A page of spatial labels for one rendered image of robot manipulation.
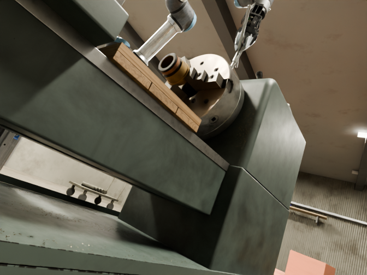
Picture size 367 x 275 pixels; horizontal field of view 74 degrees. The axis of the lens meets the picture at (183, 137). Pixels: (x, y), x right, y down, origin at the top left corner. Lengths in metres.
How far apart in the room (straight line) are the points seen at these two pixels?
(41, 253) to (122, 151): 0.25
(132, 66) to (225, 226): 0.54
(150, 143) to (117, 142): 0.09
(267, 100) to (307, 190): 8.77
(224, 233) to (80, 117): 0.55
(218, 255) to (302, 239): 8.60
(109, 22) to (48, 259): 0.35
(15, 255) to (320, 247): 9.16
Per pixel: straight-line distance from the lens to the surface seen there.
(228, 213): 0.81
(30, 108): 0.45
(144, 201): 1.02
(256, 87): 0.98
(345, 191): 9.65
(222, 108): 0.83
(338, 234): 9.38
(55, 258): 0.36
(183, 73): 0.83
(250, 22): 1.18
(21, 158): 9.08
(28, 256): 0.35
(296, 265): 3.56
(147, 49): 1.50
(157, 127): 0.58
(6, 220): 0.51
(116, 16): 0.46
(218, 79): 0.82
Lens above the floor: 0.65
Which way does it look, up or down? 16 degrees up
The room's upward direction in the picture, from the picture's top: 22 degrees clockwise
